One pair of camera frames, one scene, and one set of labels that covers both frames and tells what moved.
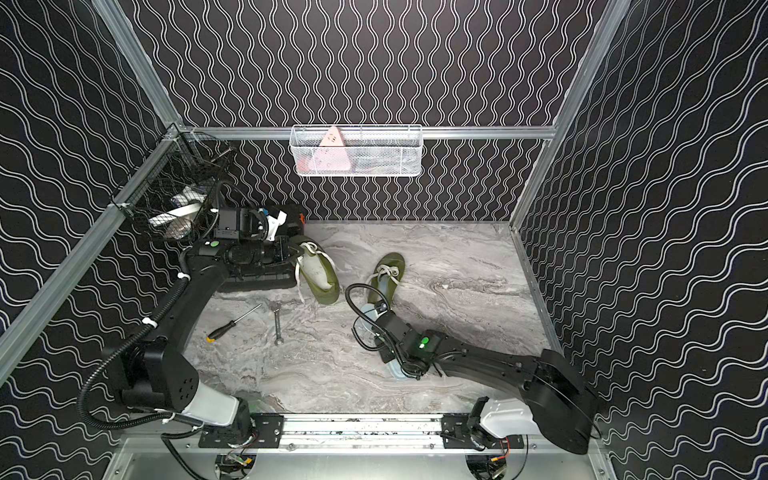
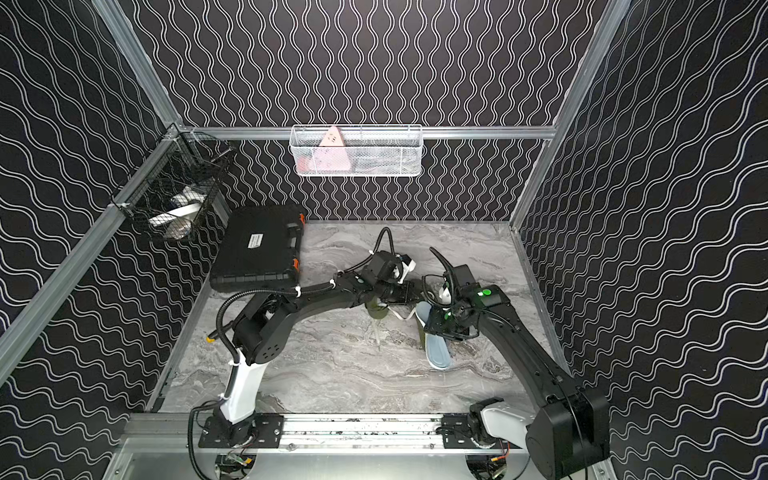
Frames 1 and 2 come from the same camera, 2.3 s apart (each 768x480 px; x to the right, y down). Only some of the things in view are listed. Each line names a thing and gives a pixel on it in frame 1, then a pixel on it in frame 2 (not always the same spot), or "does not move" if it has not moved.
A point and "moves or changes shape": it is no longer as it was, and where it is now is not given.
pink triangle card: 331,154 does not move
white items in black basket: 179,219 does not move
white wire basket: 358,150 does not move
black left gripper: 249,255 -> 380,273
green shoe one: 316,275 moves or changes shape
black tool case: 261,246 does not move
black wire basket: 175,184 does not move
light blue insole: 365,323 moves or changes shape
